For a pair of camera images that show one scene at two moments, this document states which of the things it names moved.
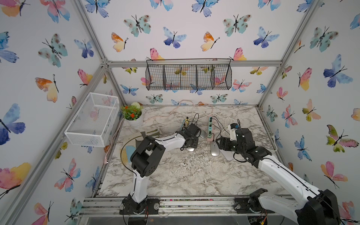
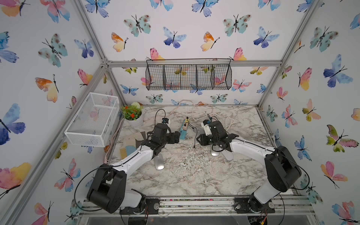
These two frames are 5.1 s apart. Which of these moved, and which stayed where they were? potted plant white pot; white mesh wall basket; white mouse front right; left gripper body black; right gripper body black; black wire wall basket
Moved: left gripper body black; right gripper body black
Stayed: white mesh wall basket; white mouse front right; black wire wall basket; potted plant white pot
